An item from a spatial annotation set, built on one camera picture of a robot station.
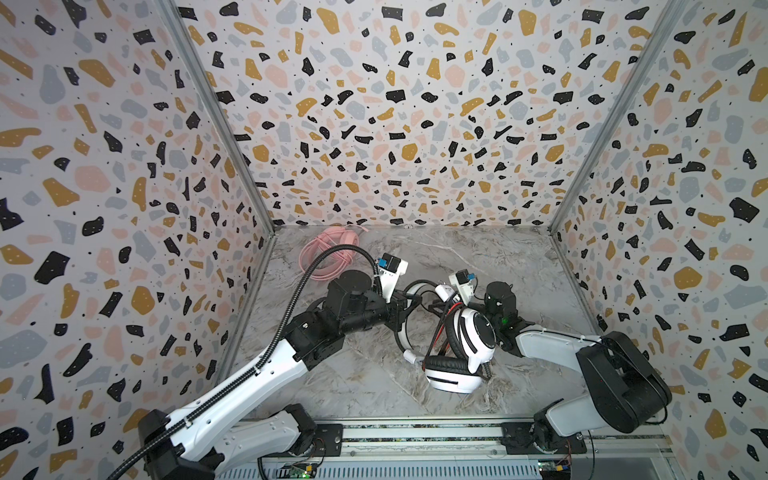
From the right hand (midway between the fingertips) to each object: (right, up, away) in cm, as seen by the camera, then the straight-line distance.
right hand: (429, 302), depth 81 cm
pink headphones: (-32, +10, +24) cm, 41 cm away
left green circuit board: (-32, -38, -11) cm, 51 cm away
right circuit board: (+29, -38, -10) cm, 49 cm away
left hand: (-3, +4, -18) cm, 19 cm away
